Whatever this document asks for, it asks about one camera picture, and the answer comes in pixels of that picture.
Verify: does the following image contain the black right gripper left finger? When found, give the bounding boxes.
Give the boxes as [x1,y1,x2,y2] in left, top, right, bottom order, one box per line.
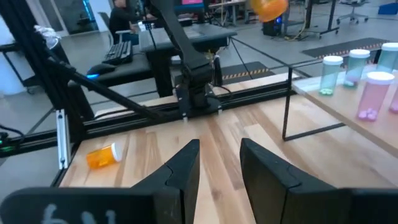
[0,138,201,224]

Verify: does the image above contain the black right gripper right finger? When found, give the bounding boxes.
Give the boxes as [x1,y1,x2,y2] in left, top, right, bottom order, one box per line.
[239,137,398,224]

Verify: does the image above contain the large orange pill bottle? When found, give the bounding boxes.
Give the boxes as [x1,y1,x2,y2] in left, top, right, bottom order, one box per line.
[86,142,123,170]

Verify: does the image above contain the pink pill bottle white cap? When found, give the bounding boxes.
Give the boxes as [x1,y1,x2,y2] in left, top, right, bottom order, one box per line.
[356,71,396,123]

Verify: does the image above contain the green bottle with mixed pills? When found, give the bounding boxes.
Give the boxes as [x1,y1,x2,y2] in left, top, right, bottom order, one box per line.
[343,49,371,88]

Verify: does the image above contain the green bottle with white tablets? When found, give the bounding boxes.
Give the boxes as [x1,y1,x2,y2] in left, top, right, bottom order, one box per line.
[375,42,398,74]

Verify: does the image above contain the orange pill bottle white cap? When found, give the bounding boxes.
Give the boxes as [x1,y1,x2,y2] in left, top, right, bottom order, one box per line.
[249,0,289,23]

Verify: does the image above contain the black computer mouse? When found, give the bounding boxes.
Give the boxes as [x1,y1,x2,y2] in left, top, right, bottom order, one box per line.
[86,63,118,77]

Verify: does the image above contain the black keyboard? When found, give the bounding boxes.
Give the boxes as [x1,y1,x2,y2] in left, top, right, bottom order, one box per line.
[101,40,135,67]

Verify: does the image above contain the black mat hazard stripes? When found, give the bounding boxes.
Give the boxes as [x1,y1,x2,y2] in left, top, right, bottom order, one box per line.
[300,37,391,60]

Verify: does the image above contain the clear plastic wrap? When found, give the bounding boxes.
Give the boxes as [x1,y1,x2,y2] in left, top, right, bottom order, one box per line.
[33,24,62,50]

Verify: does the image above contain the black computer tower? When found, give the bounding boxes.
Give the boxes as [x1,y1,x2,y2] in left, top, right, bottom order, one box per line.
[262,12,286,37]

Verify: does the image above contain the person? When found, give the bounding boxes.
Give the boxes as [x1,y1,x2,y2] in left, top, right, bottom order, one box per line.
[108,0,156,44]

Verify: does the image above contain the grey office chair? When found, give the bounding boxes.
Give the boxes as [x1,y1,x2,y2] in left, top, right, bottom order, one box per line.
[337,0,369,26]

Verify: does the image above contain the dark grey desk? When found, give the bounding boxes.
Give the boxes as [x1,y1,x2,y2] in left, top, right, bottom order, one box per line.
[67,23,239,97]

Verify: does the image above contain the blue storage bin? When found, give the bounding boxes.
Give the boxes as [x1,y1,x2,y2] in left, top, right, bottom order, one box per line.
[377,1,398,16]

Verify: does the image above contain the wooden workbench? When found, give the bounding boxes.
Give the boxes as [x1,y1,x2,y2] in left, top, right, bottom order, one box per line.
[207,0,249,27]

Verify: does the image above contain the computer monitor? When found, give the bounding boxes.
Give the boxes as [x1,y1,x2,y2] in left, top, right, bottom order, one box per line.
[172,0,206,16]

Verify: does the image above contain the silver aluminium extrusion post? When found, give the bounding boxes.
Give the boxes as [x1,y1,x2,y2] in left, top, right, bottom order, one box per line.
[55,108,72,171]

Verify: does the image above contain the wooden shelf black metal frame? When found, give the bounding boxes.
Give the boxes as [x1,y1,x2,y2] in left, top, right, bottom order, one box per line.
[281,63,398,159]

